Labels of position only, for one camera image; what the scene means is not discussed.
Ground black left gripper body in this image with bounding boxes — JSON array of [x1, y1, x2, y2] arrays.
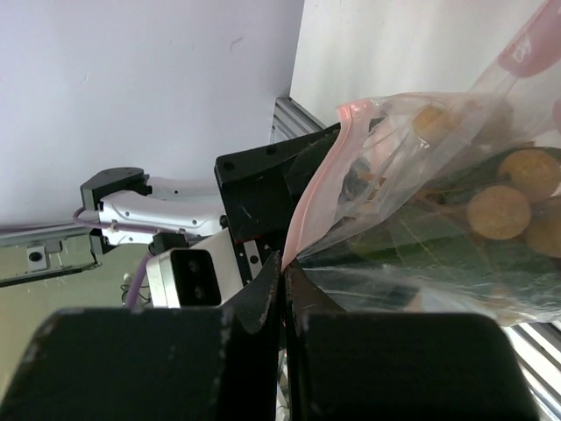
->
[[214, 124, 341, 284]]

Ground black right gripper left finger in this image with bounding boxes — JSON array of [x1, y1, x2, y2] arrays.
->
[[1, 253, 281, 420]]

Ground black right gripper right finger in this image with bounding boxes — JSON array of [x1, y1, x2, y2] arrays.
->
[[284, 263, 539, 420]]

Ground clear zip bag pink dots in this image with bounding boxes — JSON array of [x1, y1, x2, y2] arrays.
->
[[283, 1, 560, 325]]

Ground longan bunch with leaves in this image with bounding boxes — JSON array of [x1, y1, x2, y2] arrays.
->
[[337, 103, 561, 324]]

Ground aluminium frame post left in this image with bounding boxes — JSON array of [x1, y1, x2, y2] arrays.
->
[[270, 97, 326, 144]]

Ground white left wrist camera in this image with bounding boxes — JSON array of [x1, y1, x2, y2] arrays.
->
[[146, 229, 244, 308]]

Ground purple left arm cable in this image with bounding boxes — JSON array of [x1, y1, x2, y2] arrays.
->
[[0, 205, 207, 308]]

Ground aluminium mounting rail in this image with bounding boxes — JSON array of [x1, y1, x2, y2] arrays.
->
[[1, 224, 101, 289]]

